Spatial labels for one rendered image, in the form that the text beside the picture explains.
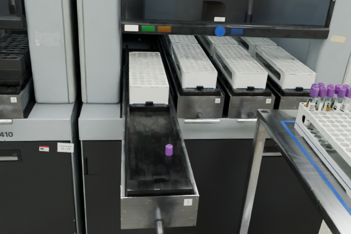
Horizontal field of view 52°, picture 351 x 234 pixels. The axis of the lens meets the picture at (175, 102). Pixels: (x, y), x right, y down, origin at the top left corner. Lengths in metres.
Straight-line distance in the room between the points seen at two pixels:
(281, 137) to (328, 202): 0.22
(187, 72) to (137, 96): 0.18
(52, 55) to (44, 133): 0.22
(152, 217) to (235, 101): 0.50
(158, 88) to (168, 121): 0.10
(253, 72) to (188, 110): 0.22
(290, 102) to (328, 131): 0.36
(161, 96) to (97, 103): 0.27
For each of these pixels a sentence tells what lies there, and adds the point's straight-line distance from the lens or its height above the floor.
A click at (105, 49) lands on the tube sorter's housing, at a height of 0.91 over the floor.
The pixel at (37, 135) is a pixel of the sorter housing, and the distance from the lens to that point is 1.08.
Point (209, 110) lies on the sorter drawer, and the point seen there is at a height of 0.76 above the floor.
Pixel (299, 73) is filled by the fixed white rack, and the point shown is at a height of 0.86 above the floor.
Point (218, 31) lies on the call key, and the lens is 1.02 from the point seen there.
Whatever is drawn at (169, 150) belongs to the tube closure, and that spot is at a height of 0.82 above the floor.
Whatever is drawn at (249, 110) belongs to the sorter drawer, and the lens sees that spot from 1.08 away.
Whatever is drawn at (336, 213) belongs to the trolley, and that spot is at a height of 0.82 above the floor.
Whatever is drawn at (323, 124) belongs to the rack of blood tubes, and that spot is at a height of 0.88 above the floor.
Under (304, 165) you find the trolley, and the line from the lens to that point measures 0.76.
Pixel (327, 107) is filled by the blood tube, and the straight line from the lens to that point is 0.86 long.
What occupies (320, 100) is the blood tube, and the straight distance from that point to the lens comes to 0.84.
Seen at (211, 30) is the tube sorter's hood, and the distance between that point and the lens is 1.03.
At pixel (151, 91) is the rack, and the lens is 0.91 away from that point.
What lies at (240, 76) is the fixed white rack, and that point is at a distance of 1.06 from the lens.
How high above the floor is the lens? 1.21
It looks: 25 degrees down
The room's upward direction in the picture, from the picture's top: 4 degrees clockwise
